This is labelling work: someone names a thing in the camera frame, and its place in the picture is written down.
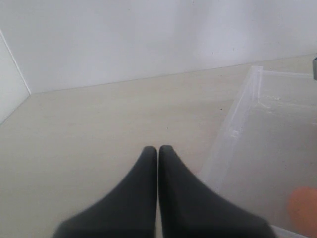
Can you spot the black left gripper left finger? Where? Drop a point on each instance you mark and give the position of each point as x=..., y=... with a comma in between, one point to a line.
x=128, y=211

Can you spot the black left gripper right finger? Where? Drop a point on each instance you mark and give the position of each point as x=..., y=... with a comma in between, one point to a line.
x=189, y=209

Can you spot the clear plastic storage box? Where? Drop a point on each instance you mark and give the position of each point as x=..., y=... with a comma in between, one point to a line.
x=267, y=146

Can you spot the brown egg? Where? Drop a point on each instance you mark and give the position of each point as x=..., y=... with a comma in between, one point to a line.
x=302, y=208

